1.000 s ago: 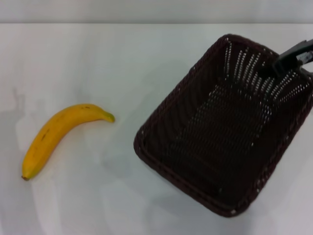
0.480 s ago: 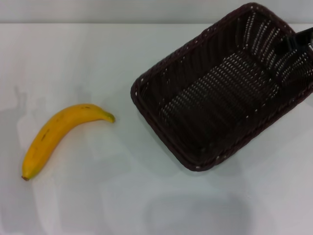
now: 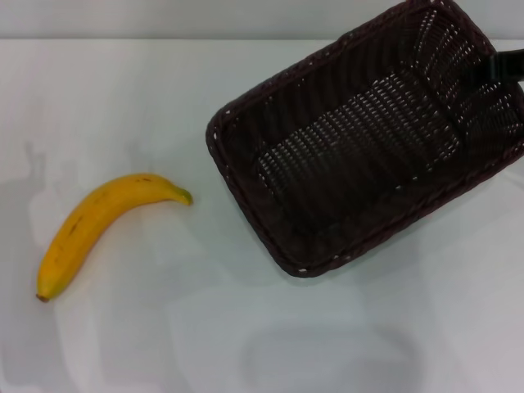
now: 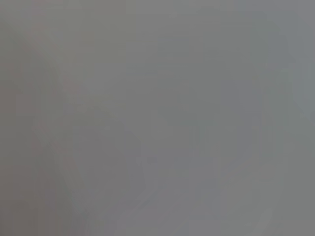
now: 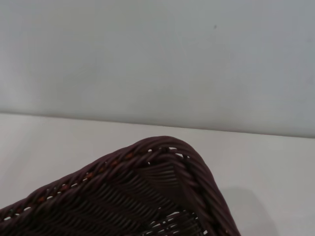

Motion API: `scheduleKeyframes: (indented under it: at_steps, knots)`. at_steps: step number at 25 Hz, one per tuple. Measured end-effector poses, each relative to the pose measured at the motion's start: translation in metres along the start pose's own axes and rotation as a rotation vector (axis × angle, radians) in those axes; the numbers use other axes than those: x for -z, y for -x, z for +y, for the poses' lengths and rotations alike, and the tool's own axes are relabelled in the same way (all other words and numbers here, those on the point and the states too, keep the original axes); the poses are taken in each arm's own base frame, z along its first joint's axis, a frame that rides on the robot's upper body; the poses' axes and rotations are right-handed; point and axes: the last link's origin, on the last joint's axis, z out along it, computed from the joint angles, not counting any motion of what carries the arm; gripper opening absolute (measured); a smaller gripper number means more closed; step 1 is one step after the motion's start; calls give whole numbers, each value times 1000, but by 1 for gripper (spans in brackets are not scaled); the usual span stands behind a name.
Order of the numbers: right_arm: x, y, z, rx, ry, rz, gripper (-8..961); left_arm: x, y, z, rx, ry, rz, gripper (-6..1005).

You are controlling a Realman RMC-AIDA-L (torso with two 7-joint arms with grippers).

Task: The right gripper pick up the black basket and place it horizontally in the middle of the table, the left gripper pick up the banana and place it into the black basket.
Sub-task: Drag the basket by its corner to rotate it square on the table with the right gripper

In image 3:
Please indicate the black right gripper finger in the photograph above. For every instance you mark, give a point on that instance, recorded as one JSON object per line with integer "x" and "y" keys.
{"x": 505, "y": 64}

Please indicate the dark brown woven basket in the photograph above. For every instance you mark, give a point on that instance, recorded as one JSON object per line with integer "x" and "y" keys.
{"x": 348, "y": 163}

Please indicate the yellow banana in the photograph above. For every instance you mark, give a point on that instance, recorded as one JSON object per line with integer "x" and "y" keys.
{"x": 90, "y": 213}

